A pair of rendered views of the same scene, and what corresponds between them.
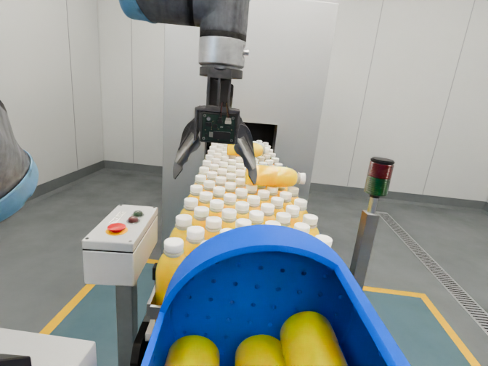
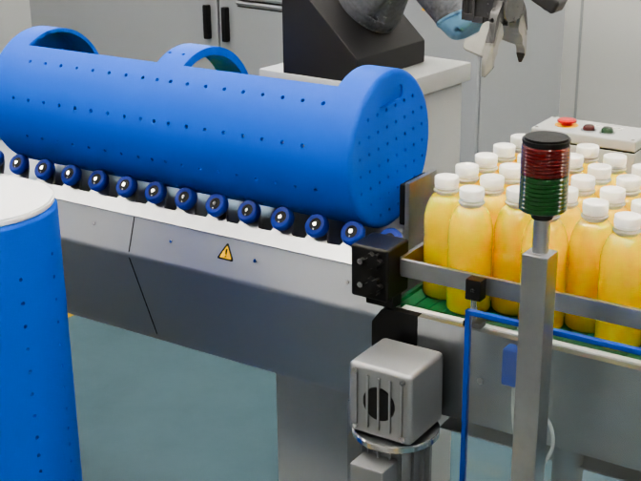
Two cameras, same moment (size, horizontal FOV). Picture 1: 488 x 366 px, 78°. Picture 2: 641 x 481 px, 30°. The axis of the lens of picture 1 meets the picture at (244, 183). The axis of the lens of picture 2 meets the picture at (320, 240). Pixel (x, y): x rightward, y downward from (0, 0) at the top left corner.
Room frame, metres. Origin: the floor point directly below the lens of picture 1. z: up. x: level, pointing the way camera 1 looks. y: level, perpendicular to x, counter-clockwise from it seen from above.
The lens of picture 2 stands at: (1.50, -1.76, 1.67)
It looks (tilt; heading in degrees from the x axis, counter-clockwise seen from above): 20 degrees down; 126
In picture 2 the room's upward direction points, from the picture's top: 1 degrees counter-clockwise
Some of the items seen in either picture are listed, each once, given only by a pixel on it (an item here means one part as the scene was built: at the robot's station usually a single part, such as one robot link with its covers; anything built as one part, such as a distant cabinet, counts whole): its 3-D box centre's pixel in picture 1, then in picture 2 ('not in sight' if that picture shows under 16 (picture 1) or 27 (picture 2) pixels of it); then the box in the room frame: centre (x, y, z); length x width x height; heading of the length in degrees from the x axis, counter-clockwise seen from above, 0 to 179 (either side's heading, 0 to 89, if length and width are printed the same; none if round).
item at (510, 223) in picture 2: not in sight; (515, 254); (0.69, -0.15, 0.99); 0.07 x 0.07 x 0.19
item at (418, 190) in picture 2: not in sight; (417, 209); (0.44, -0.04, 0.99); 0.10 x 0.02 x 0.12; 93
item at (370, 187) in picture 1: (377, 184); (543, 191); (0.84, -0.38, 1.18); 0.06 x 0.06 x 0.05
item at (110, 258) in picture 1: (125, 240); (590, 154); (0.63, 0.26, 1.05); 0.20 x 0.10 x 0.10; 3
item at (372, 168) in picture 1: (380, 169); (545, 158); (0.84, -0.38, 1.23); 0.06 x 0.06 x 0.04
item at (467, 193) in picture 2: (323, 241); (471, 194); (0.63, -0.19, 1.09); 0.04 x 0.04 x 0.02
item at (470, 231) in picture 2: not in sight; (469, 254); (0.63, -0.19, 0.99); 0.07 x 0.07 x 0.19
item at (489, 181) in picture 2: not in sight; (491, 181); (0.63, -0.12, 1.09); 0.04 x 0.04 x 0.02
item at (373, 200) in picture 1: (376, 186); (543, 195); (0.84, -0.38, 1.18); 0.06 x 0.06 x 0.16
